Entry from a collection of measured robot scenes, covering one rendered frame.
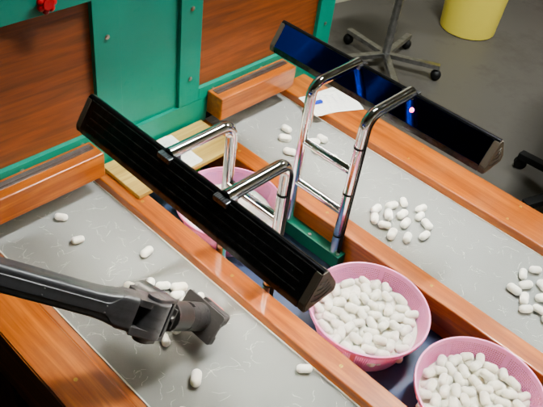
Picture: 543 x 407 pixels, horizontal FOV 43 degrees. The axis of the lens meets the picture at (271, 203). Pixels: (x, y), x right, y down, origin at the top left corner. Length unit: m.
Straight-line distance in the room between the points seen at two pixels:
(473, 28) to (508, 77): 0.43
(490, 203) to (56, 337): 1.12
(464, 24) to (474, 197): 2.63
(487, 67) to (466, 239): 2.52
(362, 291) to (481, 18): 3.02
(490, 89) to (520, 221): 2.20
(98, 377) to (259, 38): 1.08
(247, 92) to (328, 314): 0.72
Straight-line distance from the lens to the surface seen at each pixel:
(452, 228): 1.80
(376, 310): 1.55
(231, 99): 1.90
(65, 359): 1.39
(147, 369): 1.39
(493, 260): 1.76
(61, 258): 1.59
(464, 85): 3.97
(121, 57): 1.67
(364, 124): 1.44
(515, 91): 4.06
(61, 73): 1.59
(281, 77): 2.03
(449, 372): 1.50
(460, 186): 1.91
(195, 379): 1.35
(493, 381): 1.51
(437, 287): 1.60
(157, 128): 1.84
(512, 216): 1.87
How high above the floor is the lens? 1.89
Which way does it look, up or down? 41 degrees down
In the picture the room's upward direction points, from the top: 9 degrees clockwise
